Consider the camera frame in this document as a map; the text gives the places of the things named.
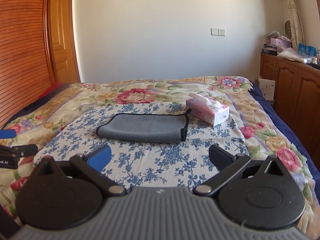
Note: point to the purple grey microfiber towel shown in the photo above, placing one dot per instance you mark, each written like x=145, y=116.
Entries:
x=153, y=128

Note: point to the blue floral white pillow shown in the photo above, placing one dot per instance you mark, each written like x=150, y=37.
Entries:
x=147, y=164

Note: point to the pink cotton tissue pack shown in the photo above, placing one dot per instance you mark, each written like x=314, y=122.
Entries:
x=210, y=111

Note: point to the blue picture card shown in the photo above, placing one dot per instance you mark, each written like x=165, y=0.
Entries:
x=306, y=50

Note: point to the white cardboard box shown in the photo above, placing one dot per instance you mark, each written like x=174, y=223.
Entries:
x=267, y=88

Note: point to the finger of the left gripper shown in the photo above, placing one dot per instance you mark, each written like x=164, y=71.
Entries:
x=23, y=151
x=7, y=134

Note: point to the wooden slatted wardrobe door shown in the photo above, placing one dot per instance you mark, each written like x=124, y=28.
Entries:
x=26, y=65

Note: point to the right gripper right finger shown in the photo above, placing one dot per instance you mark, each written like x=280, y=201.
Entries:
x=229, y=166

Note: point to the wooden side cabinet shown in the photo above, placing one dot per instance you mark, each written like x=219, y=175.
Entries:
x=296, y=98

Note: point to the floral beige curtain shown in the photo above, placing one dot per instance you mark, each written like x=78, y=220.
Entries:
x=297, y=33

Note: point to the white wall switch socket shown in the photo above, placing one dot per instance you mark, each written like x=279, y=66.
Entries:
x=217, y=32

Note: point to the clutter pile on cabinet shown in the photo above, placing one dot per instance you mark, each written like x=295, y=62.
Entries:
x=275, y=42

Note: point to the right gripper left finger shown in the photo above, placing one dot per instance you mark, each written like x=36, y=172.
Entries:
x=89, y=168

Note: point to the floral bed blanket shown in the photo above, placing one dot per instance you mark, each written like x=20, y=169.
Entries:
x=265, y=134

